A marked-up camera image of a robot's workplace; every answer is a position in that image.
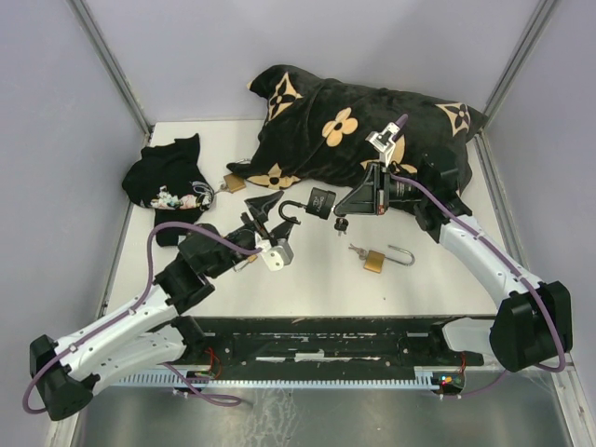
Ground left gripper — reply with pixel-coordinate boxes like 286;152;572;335
207;190;297;278

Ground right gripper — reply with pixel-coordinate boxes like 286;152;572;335
333;162;429;216

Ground black-headed keys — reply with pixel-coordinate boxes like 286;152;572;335
333;216;349;237

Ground black padlock shackle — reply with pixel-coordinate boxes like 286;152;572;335
278;187;336;225

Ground small brass padlock long shackle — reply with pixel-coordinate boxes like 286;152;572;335
233;254;259;272

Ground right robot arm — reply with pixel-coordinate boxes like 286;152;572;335
333;152;573;373

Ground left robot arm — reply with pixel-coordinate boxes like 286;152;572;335
22;191;292;422

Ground brass padlock near pillow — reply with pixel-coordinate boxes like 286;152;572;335
217;173;246;194

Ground silver keys of large padlock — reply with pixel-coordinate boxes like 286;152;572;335
348;244;368;260

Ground large brass padlock long shackle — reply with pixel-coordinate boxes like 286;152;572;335
360;245;416;274

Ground black floral pillow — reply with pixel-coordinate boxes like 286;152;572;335
227;64;488;191

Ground black printed garment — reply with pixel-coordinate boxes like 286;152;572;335
122;134;215;226

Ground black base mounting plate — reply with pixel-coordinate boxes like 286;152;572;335
173;317;484;374

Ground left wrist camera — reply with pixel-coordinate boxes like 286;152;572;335
256;238;294;272

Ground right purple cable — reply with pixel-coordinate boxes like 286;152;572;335
390;114;570;400

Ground purple cable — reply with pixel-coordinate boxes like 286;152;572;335
21;222;262;414
390;114;570;400

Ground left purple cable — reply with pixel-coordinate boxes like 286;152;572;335
21;222;262;414

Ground slotted cable duct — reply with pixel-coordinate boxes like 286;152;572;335
115;361;465;390

